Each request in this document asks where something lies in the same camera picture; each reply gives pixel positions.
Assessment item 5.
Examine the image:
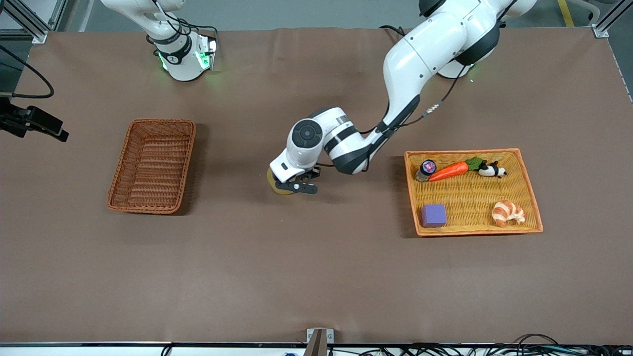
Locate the metal table edge bracket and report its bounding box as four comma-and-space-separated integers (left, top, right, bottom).
306, 328, 335, 356

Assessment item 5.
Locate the clear packing tape roll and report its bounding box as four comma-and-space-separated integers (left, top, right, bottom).
267, 168, 297, 196

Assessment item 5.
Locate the brown wicker basket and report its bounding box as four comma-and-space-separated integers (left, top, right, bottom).
107, 118, 197, 215

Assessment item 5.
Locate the black cable bundle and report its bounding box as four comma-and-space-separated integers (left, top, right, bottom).
326, 333, 633, 356

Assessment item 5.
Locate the toy croissant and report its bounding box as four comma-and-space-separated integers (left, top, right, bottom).
492, 200, 526, 228

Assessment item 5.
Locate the toy panda figure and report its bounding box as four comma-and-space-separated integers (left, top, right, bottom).
478, 161, 507, 178

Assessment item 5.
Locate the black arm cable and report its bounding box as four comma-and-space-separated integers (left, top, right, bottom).
363, 64, 470, 136
0, 44, 54, 99

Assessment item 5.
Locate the purple foam cube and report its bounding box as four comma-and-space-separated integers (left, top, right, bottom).
420, 204, 448, 228

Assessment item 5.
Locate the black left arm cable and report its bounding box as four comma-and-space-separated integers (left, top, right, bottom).
363, 64, 470, 136

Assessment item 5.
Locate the black left base cable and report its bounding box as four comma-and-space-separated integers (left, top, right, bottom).
378, 25, 411, 40

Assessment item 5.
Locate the yellow wicker basket orange rim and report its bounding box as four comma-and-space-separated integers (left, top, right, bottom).
404, 148, 543, 237

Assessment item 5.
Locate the black base cable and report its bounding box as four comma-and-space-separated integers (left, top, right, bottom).
378, 25, 411, 40
146, 0, 219, 55

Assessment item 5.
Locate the small jar with pink lid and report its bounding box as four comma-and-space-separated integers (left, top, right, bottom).
415, 159, 437, 183

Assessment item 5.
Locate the black right base cable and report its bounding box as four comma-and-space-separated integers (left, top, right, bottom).
146, 0, 219, 55

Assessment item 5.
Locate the toy carrot with green leaves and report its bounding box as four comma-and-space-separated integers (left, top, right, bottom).
428, 157, 488, 182

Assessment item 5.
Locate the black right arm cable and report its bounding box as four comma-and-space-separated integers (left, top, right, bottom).
0, 44, 54, 99

